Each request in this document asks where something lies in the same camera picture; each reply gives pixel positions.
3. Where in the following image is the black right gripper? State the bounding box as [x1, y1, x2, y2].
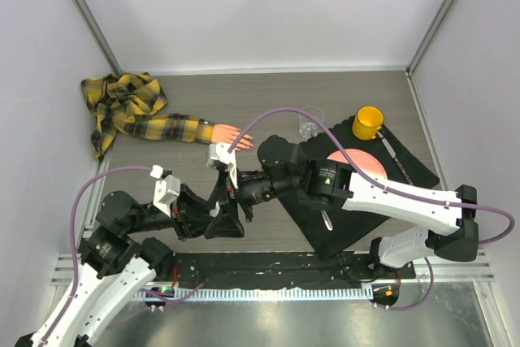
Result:
[205, 163, 300, 236]

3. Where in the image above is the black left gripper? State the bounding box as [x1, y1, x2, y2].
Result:
[124, 181, 219, 239]

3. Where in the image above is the white nail polish bottle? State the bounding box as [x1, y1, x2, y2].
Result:
[209, 202, 221, 218]

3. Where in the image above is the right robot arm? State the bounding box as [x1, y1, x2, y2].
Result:
[207, 136, 479, 278]

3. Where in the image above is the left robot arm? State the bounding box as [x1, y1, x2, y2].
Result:
[16, 191, 180, 346]

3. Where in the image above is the mannequin hand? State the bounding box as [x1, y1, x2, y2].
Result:
[211, 124, 254, 150]

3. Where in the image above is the silver fork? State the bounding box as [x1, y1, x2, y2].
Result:
[321, 210, 333, 232]

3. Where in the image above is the black scalloped placemat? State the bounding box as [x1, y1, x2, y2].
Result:
[279, 117, 440, 260]

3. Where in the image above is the clear plastic cup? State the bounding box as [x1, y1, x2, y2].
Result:
[298, 106, 324, 139]

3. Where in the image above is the yellow plaid shirt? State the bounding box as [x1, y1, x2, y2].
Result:
[80, 73, 215, 160]

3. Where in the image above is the pink cream plate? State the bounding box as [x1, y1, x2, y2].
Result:
[327, 149, 388, 179]

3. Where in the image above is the yellow mug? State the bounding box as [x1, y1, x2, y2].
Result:
[352, 106, 384, 141]

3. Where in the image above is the silver knife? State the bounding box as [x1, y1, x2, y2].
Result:
[377, 132, 414, 185]

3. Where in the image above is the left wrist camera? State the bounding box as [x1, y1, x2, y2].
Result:
[149, 164, 181, 217]

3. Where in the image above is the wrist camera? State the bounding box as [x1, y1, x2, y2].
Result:
[206, 142, 239, 189]
[149, 164, 181, 217]

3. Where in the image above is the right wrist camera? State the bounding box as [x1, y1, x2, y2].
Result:
[206, 142, 239, 189]

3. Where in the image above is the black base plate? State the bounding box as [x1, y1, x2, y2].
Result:
[172, 251, 416, 290]

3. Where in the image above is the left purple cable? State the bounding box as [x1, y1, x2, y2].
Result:
[38, 166, 154, 340]

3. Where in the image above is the white cable duct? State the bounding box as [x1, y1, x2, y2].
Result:
[137, 286, 374, 302]

